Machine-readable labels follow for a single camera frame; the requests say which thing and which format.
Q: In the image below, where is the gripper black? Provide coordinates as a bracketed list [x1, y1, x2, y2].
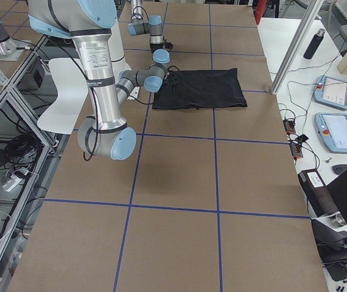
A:
[150, 41, 174, 53]
[162, 72, 179, 91]

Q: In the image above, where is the black graphic t-shirt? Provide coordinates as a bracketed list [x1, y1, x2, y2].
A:
[152, 68, 247, 110]

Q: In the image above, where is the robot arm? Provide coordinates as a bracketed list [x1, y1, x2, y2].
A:
[28, 1, 170, 160]
[127, 1, 174, 53]

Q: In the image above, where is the white plastic chair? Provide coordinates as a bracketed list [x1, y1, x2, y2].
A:
[37, 58, 88, 134]

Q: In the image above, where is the orange terminal strip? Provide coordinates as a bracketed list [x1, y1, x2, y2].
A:
[283, 119, 303, 161]

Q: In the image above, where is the black water bottle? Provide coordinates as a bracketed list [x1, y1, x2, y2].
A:
[303, 29, 326, 60]

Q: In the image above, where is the upper teach pendant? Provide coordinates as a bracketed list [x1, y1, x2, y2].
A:
[314, 75, 347, 110]

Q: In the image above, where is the teach pendant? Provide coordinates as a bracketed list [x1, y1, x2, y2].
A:
[314, 113, 347, 154]
[314, 75, 347, 110]

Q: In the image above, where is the lower teach pendant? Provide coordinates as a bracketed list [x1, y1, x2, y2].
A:
[314, 113, 347, 154]

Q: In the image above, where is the black box device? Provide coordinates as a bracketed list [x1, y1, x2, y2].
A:
[298, 169, 338, 217]

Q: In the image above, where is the black computer mouse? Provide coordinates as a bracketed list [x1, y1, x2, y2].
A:
[331, 164, 347, 175]

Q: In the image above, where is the aluminium frame post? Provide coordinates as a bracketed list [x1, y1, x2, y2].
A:
[270, 0, 323, 95]

